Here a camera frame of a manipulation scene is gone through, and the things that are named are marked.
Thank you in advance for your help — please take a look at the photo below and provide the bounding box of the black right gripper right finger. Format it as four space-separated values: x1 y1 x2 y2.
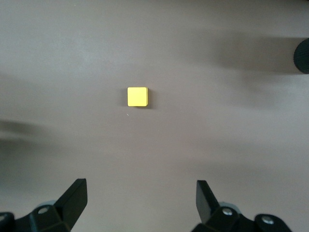
190 179 294 232

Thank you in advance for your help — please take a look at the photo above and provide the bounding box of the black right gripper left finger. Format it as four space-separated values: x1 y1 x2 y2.
0 178 88 232

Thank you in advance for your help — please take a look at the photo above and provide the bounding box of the yellow cube block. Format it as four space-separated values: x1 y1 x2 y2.
126 87 150 108

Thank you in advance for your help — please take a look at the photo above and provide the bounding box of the black foam cylinder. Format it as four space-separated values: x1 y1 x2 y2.
293 37 309 75

